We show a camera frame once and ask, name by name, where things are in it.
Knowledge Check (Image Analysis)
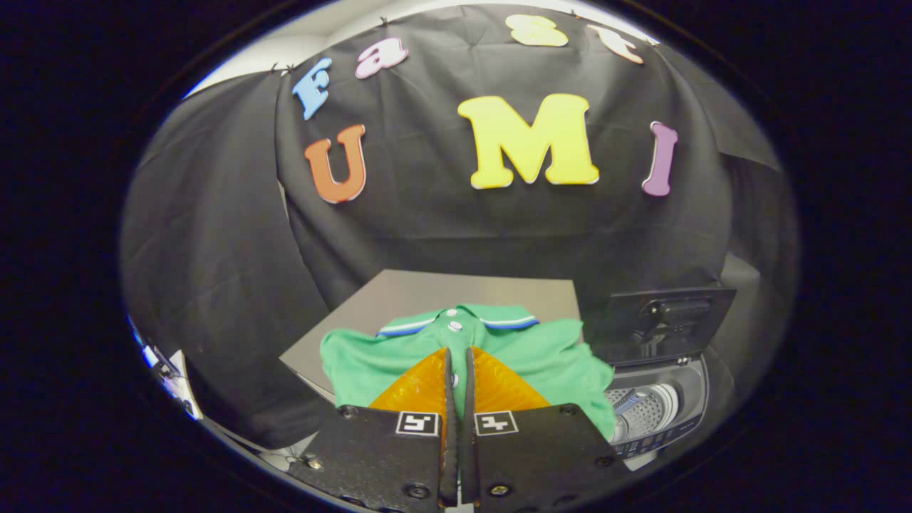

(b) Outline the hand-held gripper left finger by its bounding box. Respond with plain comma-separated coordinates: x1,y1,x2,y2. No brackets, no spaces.
289,347,461,511

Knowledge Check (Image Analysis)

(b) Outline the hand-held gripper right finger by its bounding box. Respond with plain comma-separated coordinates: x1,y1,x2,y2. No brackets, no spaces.
460,347,632,512

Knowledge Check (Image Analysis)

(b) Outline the green polo shirt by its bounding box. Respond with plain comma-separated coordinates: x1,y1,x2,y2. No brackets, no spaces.
319,304,618,442

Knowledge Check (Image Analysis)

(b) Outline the dark glass washing machine lid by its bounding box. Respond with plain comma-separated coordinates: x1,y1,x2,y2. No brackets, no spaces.
590,286,738,368

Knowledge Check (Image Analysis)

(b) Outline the grey beige cabinet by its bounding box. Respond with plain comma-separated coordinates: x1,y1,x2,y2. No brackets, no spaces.
279,269,582,404

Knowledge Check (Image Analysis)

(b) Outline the blue white object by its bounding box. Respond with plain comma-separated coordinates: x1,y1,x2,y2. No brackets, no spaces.
128,317,197,418

